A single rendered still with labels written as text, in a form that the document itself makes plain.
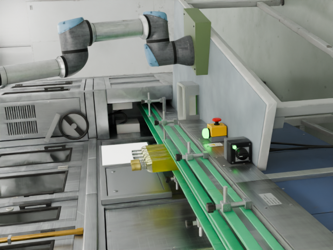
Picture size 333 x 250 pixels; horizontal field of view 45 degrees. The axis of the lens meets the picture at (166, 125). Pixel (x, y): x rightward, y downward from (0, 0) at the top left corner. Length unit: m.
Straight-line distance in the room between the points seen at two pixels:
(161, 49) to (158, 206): 0.74
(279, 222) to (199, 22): 1.10
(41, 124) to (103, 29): 1.34
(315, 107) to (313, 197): 0.34
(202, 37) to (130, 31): 0.34
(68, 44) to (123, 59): 3.92
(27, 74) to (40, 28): 3.99
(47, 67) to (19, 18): 4.47
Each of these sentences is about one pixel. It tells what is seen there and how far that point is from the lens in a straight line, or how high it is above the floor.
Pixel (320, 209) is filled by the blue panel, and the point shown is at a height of 0.70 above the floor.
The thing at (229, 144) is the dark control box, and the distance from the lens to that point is 1.47.
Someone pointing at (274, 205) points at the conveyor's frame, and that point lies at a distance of 1.18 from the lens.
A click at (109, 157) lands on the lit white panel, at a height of 1.26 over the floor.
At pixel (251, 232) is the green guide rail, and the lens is 1.08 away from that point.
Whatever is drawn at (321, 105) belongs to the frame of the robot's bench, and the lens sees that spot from 1.49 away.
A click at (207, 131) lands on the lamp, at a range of 1.75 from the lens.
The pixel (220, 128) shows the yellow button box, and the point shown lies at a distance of 1.74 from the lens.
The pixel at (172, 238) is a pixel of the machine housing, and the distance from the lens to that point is 1.64.
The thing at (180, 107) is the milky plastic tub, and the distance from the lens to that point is 2.36.
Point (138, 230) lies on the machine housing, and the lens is 1.72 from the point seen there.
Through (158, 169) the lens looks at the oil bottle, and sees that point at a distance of 1.93.
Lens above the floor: 1.28
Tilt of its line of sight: 9 degrees down
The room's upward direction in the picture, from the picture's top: 95 degrees counter-clockwise
